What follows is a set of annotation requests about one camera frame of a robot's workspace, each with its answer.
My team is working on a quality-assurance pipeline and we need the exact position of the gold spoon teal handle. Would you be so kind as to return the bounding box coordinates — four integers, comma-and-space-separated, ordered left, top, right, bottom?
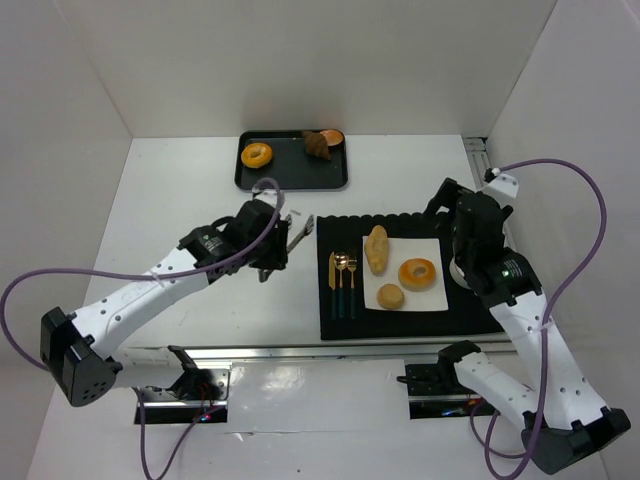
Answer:
335, 252, 349, 319

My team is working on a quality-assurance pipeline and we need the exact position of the orange ring donut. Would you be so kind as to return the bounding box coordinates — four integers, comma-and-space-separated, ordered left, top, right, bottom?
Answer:
398, 258, 437, 292

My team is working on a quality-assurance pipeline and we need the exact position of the black scalloped placemat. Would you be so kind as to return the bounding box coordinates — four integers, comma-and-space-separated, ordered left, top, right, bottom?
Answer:
316, 213, 503, 341

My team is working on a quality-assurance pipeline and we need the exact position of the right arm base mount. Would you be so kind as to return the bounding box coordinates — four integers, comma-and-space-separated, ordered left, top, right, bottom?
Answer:
396, 340, 495, 420

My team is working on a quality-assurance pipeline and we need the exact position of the gold knife teal handle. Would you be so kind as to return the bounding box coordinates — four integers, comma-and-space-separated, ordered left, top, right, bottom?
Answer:
328, 251, 338, 321

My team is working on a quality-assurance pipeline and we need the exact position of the aluminium rail right side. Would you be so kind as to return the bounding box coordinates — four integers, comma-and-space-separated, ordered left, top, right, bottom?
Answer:
462, 137, 491, 189

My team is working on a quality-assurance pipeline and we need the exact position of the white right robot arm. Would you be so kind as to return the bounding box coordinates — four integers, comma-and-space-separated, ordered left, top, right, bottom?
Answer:
424, 169, 631, 475

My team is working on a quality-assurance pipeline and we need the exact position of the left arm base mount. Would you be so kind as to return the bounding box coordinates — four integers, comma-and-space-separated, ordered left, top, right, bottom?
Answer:
134, 346, 231, 425

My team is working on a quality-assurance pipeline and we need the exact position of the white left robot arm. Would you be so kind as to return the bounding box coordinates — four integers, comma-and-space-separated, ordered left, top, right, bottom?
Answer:
40, 198, 292, 407

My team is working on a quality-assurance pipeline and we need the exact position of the chocolate croissant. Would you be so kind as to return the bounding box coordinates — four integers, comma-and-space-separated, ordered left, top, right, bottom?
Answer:
302, 130, 331, 161

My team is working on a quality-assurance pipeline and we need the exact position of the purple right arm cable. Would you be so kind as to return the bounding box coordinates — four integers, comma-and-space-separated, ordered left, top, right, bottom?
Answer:
469, 158, 609, 480

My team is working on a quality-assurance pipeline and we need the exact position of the aluminium rail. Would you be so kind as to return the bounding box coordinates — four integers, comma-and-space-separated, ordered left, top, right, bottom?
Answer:
462, 137, 491, 189
113, 341, 515, 363

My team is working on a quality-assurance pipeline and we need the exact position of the gold fork teal handle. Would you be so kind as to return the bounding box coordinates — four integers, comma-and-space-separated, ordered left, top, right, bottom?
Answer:
347, 250, 357, 320

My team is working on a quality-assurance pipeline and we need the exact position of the round bread bun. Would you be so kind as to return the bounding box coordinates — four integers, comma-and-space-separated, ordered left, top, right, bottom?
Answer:
376, 284, 405, 310

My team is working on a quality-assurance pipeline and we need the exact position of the oblong bread loaf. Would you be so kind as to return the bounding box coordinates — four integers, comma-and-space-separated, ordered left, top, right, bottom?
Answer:
364, 225, 389, 276

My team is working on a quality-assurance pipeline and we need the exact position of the black serving tray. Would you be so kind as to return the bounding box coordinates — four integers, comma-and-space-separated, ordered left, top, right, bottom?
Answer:
234, 130, 348, 191

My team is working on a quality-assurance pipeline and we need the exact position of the aluminium rail front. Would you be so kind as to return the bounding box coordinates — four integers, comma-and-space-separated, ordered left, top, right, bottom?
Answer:
113, 341, 515, 363

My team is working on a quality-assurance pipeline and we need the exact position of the orange glazed bun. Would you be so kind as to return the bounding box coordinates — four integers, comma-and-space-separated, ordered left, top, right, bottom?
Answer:
320, 129, 344, 147

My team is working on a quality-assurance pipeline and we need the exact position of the white square plate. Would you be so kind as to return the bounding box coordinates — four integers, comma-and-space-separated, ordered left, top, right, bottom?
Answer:
361, 238, 449, 312

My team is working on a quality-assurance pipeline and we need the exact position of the glazed ring donut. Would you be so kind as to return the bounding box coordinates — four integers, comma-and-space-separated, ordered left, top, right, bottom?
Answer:
240, 142, 274, 169

